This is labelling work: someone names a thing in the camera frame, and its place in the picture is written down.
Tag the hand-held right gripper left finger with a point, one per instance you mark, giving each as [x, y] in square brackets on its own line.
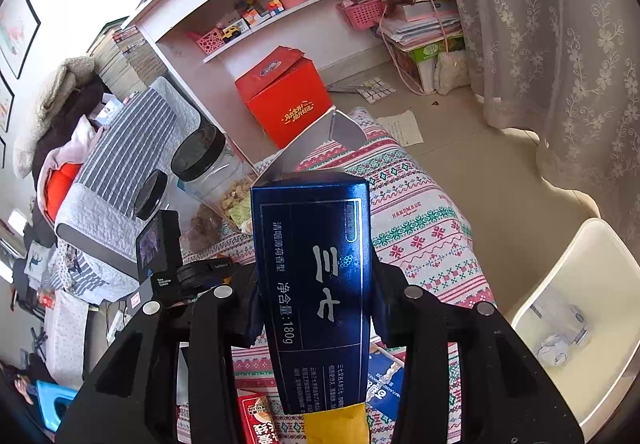
[248, 319]

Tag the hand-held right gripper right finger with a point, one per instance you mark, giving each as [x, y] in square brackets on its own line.
[385, 309]

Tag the blue biscuit box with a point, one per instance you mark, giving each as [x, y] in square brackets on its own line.
[382, 384]

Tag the blue toothpaste box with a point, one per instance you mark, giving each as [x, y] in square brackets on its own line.
[310, 274]

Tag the red white snack packet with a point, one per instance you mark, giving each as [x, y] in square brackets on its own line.
[257, 419]

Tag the yellow packet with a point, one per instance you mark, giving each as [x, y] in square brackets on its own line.
[335, 424]

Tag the white plastic bin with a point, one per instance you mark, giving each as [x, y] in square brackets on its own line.
[600, 274]

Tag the small clear jar black lid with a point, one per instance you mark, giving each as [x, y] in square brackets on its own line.
[155, 196]

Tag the large clear jar black lid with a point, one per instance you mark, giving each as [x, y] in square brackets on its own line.
[210, 174]

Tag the grey striped cushion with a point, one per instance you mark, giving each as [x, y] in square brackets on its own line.
[130, 159]

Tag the patterned printed blanket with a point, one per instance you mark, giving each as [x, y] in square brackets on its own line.
[425, 204]

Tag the orange cloth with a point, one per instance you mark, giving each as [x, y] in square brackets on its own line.
[60, 189]

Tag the crumpled white paper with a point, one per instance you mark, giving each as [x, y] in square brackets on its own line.
[552, 350]

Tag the clear plastic wrapper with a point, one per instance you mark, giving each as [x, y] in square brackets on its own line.
[565, 311]

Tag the white paper sheet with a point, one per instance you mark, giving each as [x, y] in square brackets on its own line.
[400, 128]

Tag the blue plastic stool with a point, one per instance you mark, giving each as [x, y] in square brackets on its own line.
[52, 401]

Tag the beige fuzzy blanket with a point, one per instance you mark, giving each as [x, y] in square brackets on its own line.
[55, 94]

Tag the stack of books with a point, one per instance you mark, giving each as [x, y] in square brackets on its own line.
[117, 59]

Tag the red cardboard box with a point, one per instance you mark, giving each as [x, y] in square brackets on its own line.
[285, 94]

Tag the pink lattice basket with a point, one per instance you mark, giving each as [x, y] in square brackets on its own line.
[210, 42]

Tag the colourful grid sheet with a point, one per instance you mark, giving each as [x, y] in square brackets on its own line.
[367, 89]

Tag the yellow toy car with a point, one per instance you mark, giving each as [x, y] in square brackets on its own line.
[231, 33]

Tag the white bag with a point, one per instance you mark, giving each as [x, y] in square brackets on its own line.
[452, 74]

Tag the green tissue box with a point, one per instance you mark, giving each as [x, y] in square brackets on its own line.
[435, 51]

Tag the stack of papers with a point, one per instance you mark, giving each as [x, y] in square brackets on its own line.
[425, 19]

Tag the large pink basket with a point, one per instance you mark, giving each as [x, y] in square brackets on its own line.
[364, 15]

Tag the white lace curtain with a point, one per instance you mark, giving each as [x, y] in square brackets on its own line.
[550, 49]

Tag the framed wall picture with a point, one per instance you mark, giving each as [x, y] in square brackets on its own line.
[5, 104]
[17, 29]

